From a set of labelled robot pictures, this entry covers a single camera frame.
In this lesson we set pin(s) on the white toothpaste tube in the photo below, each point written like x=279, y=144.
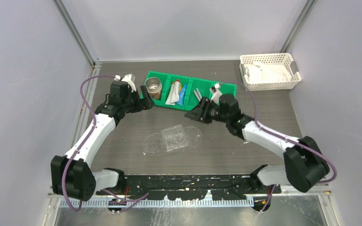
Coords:
x=173, y=96

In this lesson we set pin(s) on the pink toothbrush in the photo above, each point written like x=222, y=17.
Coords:
x=197, y=95

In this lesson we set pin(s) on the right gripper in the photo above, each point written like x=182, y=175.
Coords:
x=200, y=113

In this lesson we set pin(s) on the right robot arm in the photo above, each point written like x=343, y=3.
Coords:
x=304, y=165

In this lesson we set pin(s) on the clear acrylic toothbrush holder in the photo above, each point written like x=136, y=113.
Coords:
x=174, y=138

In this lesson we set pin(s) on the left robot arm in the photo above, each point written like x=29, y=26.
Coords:
x=71, y=173

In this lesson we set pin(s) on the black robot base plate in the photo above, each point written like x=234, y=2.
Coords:
x=172, y=191

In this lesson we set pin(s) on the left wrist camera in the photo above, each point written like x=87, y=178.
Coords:
x=130, y=79

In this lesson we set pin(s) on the brown steel cup with handle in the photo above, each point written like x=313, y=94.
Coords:
x=154, y=87

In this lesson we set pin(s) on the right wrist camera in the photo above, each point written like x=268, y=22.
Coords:
x=216, y=93

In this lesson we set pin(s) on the white cloth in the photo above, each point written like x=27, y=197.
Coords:
x=259, y=72

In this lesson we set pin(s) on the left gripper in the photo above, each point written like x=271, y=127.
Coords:
x=146, y=102

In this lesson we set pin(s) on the blue toothpaste tube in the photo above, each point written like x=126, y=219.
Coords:
x=182, y=95

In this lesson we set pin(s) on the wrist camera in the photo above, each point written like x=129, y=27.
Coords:
x=216, y=93
x=130, y=79

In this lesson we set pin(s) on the clear oval acrylic tray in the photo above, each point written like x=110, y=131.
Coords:
x=154, y=144

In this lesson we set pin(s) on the white perforated plastic basket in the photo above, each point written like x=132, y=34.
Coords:
x=284, y=59

